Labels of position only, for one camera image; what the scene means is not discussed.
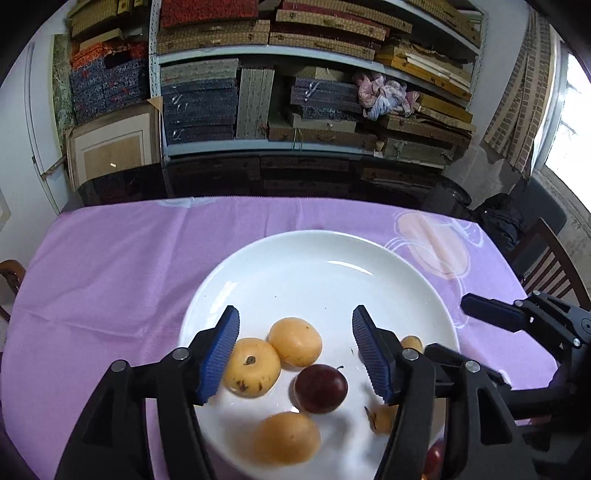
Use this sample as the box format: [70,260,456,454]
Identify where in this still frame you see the dark red plum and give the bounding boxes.
[294,364,349,415]

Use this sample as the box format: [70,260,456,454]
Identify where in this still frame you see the stack of dark ribboned boxes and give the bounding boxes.
[288,76,366,121]

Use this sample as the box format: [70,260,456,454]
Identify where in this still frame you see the light wooden chair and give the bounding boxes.
[0,259,27,324]

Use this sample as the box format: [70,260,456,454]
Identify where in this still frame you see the bright window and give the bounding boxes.
[539,39,591,188]

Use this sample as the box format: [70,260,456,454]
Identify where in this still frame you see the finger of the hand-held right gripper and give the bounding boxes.
[462,291,591,353]
[425,342,512,393]

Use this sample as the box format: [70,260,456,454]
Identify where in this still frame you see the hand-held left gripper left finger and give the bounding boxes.
[54,305,241,480]

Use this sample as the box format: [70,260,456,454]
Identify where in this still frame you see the black round stool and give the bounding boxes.
[422,179,473,216]

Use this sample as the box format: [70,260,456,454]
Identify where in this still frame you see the brown longan with stem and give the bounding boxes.
[365,403,399,435]

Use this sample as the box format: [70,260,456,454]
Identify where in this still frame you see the red cherry tomato with stem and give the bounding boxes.
[424,440,447,480]

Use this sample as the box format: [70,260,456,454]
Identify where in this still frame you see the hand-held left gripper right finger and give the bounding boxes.
[352,305,539,480]

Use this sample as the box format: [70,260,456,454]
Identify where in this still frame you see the pale yellow round fruit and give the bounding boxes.
[254,412,321,465]
[269,318,323,368]

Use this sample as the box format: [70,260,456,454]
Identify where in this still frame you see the framed picture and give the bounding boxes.
[64,104,163,191]

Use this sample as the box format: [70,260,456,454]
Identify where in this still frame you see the white door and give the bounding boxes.
[24,41,71,214]

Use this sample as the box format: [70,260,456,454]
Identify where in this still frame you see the brick-patterned curtain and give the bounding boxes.
[480,14,562,179]

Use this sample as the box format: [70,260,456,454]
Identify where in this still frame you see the black bag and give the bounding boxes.
[475,193,525,253]

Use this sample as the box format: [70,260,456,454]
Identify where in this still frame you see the pink cloth bundle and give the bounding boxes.
[353,73,419,121]

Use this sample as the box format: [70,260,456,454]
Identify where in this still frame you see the dark wooden chair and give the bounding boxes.
[507,217,591,303]

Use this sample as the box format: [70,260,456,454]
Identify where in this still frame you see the stack of brown woven boxes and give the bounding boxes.
[379,113,477,168]

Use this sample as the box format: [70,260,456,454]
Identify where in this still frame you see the grey metal shelf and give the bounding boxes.
[148,0,488,162]

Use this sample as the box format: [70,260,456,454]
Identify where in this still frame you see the stack of yellow wooden boxes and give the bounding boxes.
[374,37,477,123]

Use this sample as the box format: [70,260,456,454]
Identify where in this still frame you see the green patterned panel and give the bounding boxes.
[52,34,75,136]

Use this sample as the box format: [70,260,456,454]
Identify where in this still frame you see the spotted pale yellow fruit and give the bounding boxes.
[223,338,281,399]

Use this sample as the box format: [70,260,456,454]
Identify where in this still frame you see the stack of dark blue boxes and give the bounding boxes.
[159,78,239,144]

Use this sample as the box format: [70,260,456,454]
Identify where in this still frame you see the upright grey-green boxes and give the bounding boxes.
[236,67,276,140]

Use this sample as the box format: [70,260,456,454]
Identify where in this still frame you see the stack of red-blue patterned boxes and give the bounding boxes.
[69,41,151,125]

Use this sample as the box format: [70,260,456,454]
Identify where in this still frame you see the stack of tan woven boxes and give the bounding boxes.
[157,0,416,62]

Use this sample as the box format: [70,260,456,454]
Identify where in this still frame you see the purple printed tablecloth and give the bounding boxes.
[0,196,561,480]

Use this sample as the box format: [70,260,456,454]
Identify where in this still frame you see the white oval plate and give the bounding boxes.
[179,230,461,480]

